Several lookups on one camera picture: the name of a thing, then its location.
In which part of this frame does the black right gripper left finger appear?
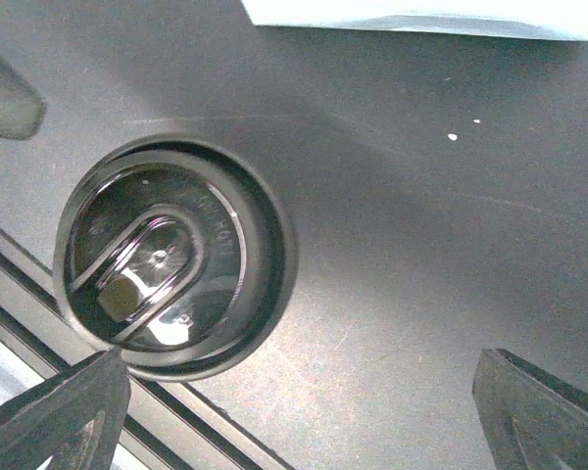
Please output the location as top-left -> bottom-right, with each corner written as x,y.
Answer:
0,348 -> 130,469

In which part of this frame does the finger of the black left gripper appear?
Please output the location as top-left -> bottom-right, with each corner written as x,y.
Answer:
0,56 -> 47,141

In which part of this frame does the light blue paper bag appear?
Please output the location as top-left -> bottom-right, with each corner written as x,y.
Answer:
242,0 -> 588,41

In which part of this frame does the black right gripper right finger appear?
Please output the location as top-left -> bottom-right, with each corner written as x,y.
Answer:
472,349 -> 588,469

